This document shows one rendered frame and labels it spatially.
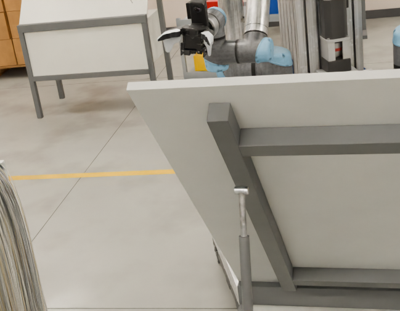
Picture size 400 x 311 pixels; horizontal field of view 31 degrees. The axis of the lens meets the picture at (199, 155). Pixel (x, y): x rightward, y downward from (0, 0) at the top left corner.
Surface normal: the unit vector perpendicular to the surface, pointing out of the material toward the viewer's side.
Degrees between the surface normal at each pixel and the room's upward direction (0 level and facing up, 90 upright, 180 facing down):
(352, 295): 90
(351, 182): 128
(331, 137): 38
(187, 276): 0
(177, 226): 0
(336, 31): 90
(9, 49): 90
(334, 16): 90
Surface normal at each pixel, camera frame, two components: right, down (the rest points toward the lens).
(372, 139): -0.25, -0.48
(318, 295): -0.24, 0.40
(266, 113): -0.11, 0.88
